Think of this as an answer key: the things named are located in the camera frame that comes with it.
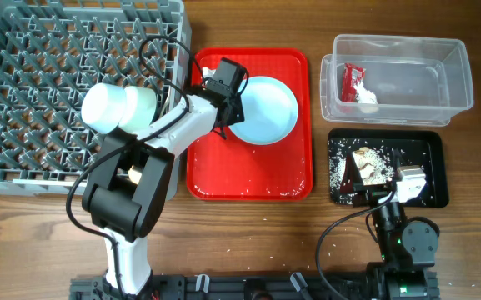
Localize large light blue plate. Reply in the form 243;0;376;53
229;76;299;145

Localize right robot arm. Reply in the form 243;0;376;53
340;150;440;299

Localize right black cable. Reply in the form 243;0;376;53
315;189;398;300

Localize light blue bowl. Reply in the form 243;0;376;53
81;83;126;134

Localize black waste tray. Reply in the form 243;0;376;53
328;128;449;208

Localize left black cable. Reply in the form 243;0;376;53
64;35;208;299

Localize white napkin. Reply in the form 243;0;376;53
353;81;378;113

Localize food scraps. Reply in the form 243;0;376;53
328;138;395;192

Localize clear plastic bin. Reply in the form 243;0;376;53
320;34;474;127

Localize red plastic tray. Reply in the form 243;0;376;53
186;47;313;201

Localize grey dishwasher rack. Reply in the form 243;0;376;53
0;0;192;196

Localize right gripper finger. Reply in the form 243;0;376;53
392;149;405;181
339;152;367;194

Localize white plastic fork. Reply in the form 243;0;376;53
159;92;171;117

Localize black cable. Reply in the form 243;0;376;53
315;189;398;300
64;35;208;299

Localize red ketchup packet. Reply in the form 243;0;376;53
341;62;366;103

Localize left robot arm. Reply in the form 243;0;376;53
81;58;249;299

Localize yellow plastic cup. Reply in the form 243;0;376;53
128;166;142;184

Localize green bowl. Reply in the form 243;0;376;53
118;86;157;133

